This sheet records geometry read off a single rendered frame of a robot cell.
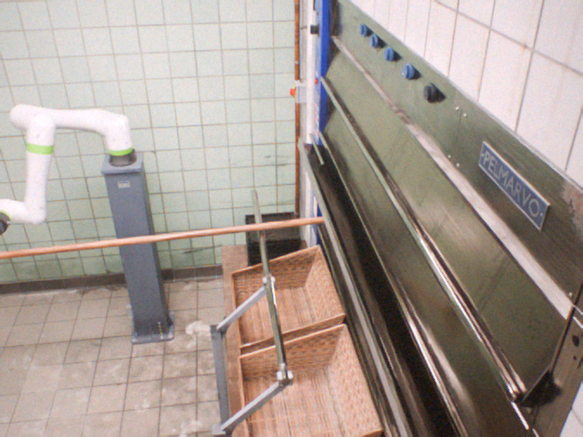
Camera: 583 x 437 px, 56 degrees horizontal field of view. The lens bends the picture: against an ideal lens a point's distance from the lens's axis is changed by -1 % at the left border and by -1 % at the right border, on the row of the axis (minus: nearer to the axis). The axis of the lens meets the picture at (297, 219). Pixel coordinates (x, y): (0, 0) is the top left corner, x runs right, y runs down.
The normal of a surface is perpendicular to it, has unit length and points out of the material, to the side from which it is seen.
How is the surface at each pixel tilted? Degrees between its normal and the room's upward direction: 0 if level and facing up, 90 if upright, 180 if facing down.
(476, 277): 70
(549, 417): 90
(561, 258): 90
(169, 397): 0
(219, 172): 90
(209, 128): 90
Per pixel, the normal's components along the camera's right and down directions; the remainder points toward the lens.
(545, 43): -0.99, 0.07
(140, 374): 0.00, -0.85
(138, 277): 0.16, 0.52
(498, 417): -0.93, -0.22
